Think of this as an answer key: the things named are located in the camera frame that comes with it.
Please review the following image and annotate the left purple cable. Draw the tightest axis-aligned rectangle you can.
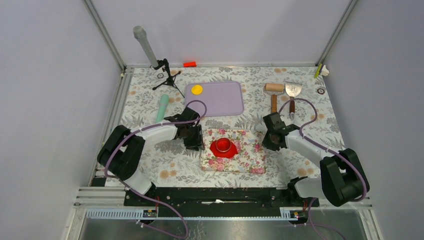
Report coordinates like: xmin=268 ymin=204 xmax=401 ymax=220
xmin=103 ymin=99 xmax=208 ymax=240

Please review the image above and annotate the mint green rolling pin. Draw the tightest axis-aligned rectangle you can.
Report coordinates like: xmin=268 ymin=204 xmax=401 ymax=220
xmin=155 ymin=94 xmax=170 ymax=123

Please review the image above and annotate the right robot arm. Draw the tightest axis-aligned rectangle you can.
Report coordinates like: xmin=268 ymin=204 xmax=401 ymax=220
xmin=262 ymin=112 xmax=370 ymax=207

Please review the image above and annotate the red dough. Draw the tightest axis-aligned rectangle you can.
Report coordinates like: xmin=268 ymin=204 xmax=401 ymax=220
xmin=209 ymin=140 xmax=238 ymax=159

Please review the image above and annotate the wooden dough roller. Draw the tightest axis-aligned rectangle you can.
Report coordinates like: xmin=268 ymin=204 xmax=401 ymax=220
xmin=263 ymin=83 xmax=285 ymax=113

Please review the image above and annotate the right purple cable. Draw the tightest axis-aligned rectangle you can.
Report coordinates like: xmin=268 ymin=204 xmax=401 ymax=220
xmin=278 ymin=97 xmax=369 ymax=240

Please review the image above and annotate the purple cable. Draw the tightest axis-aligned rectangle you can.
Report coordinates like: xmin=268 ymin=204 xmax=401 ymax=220
xmin=278 ymin=97 xmax=369 ymax=240
xmin=103 ymin=99 xmax=208 ymax=240

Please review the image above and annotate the grey microphone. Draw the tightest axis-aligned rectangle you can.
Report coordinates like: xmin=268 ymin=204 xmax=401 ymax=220
xmin=133 ymin=25 xmax=159 ymax=68

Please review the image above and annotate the floral table mat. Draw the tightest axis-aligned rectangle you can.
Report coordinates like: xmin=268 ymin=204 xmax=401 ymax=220
xmin=120 ymin=67 xmax=346 ymax=188

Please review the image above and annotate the black mini tripod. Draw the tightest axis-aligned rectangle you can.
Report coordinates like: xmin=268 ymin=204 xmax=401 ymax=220
xmin=152 ymin=58 xmax=185 ymax=98

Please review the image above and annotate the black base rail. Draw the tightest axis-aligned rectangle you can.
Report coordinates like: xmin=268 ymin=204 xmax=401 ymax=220
xmin=123 ymin=187 xmax=320 ymax=218

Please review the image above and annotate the floral tray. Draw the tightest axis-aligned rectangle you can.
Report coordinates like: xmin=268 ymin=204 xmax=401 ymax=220
xmin=200 ymin=128 xmax=267 ymax=175

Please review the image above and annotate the metal dough scraper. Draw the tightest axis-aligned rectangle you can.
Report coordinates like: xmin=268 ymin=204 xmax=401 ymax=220
xmin=285 ymin=81 xmax=302 ymax=120

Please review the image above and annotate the clear round cutter cup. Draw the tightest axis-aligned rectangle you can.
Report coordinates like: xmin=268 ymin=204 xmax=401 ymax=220
xmin=215 ymin=137 xmax=232 ymax=153

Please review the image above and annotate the orange red block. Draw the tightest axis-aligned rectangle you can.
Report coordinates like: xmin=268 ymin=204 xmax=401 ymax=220
xmin=183 ymin=61 xmax=197 ymax=68

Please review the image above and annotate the purple tray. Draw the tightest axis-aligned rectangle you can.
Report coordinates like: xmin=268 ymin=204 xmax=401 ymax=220
xmin=184 ymin=81 xmax=245 ymax=117

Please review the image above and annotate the yellow dough disc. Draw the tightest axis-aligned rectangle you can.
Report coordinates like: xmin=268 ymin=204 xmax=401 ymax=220
xmin=190 ymin=84 xmax=203 ymax=95

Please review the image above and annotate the white green clip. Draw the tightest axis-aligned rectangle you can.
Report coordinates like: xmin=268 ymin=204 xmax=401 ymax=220
xmin=314 ymin=63 xmax=330 ymax=79

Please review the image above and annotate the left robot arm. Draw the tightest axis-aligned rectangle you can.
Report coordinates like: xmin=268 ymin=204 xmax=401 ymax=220
xmin=97 ymin=107 xmax=204 ymax=206

